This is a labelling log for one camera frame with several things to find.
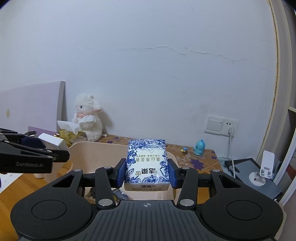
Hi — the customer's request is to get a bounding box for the small white box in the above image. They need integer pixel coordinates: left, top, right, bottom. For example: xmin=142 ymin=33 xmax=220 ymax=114
xmin=38 ymin=133 xmax=68 ymax=151

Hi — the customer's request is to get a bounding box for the blue white tissue pack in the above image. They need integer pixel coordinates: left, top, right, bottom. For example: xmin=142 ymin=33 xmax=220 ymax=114
xmin=125 ymin=139 xmax=170 ymax=191

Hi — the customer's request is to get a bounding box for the black purple carton box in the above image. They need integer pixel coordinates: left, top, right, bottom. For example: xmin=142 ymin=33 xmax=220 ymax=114
xmin=90 ymin=187 xmax=131 ymax=201

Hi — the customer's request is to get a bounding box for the floral table mat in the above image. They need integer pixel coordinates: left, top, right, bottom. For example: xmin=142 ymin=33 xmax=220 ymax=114
xmin=98 ymin=134 xmax=222 ymax=174

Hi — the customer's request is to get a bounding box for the small brown toy figure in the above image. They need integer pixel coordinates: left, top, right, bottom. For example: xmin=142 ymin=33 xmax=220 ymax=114
xmin=181 ymin=147 xmax=188 ymax=155

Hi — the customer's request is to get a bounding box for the beige plastic storage bin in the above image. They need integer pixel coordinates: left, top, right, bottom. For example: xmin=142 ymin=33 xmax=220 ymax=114
xmin=43 ymin=141 xmax=178 ymax=204

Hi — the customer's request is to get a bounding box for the white steel thermos bottle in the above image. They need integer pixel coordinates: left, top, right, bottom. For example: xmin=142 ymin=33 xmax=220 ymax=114
xmin=34 ymin=173 xmax=45 ymax=179

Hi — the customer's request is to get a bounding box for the blue bird figurine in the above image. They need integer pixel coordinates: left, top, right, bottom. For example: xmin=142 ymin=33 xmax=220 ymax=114
xmin=193 ymin=140 xmax=205 ymax=156

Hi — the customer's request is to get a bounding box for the lilac headboard panel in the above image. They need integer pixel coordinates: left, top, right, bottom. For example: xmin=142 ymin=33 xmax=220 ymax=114
xmin=1 ymin=81 xmax=65 ymax=133

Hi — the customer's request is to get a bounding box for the tissue box with tissue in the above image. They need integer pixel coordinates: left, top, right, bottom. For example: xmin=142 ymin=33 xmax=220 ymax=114
xmin=56 ymin=115 xmax=96 ymax=147

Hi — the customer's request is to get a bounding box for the grey laptop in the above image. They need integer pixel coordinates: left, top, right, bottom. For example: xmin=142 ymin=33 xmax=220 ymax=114
xmin=225 ymin=158 xmax=282 ymax=200

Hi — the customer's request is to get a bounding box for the white plush lamb toy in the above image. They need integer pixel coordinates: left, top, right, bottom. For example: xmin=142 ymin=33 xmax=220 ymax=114
xmin=72 ymin=93 xmax=103 ymax=142

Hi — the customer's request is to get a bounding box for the white phone stand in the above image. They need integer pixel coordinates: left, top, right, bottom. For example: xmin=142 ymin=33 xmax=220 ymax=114
xmin=249 ymin=151 xmax=275 ymax=187

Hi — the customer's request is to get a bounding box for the white wall switch socket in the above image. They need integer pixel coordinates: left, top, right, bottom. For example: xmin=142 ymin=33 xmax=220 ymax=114
xmin=204 ymin=115 xmax=239 ymax=137

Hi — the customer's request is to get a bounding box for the white plug and cable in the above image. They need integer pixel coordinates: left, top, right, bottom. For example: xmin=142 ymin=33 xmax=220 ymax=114
xmin=227 ymin=127 xmax=238 ymax=179

